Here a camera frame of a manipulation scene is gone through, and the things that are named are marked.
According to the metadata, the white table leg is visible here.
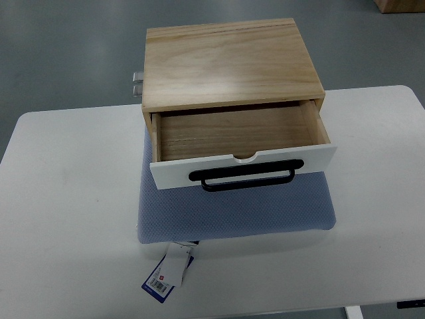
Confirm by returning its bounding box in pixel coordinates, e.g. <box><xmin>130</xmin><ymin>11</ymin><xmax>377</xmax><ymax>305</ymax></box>
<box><xmin>345</xmin><ymin>306</ymin><xmax>364</xmax><ymax>319</ymax></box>

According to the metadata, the wooden drawer cabinet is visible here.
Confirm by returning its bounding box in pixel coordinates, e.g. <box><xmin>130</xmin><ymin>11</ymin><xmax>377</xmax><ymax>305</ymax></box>
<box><xmin>141</xmin><ymin>17</ymin><xmax>325</xmax><ymax>160</ymax></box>

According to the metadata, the black table control panel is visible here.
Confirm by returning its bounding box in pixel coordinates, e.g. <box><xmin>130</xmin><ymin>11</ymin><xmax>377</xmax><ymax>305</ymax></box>
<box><xmin>396</xmin><ymin>299</ymin><xmax>425</xmax><ymax>309</ymax></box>

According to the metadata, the black drawer handle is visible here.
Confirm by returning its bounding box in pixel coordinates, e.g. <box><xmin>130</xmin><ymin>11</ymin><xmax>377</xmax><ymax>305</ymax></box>
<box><xmin>189</xmin><ymin>159</ymin><xmax>304</xmax><ymax>192</ymax></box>

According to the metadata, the blue mesh cushion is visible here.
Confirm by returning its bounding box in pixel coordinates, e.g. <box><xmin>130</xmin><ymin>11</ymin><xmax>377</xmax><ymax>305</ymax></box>
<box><xmin>137</xmin><ymin>134</ymin><xmax>336</xmax><ymax>244</ymax></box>

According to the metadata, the wooden box in corner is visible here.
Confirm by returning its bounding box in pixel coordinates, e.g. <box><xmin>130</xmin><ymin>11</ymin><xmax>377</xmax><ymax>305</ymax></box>
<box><xmin>374</xmin><ymin>0</ymin><xmax>424</xmax><ymax>13</ymax></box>

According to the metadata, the white blue product tag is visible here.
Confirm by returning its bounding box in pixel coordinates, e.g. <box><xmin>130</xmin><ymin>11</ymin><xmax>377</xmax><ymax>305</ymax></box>
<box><xmin>141</xmin><ymin>241</ymin><xmax>199</xmax><ymax>304</ymax></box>

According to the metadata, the grey clamp upper knob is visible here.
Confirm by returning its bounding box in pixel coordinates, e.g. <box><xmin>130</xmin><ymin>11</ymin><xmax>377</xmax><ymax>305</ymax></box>
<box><xmin>132</xmin><ymin>71</ymin><xmax>144</xmax><ymax>83</ymax></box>

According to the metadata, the white drawer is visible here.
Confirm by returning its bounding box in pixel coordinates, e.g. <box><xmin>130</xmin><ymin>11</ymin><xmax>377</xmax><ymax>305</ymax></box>
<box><xmin>150</xmin><ymin>100</ymin><xmax>337</xmax><ymax>189</ymax></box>

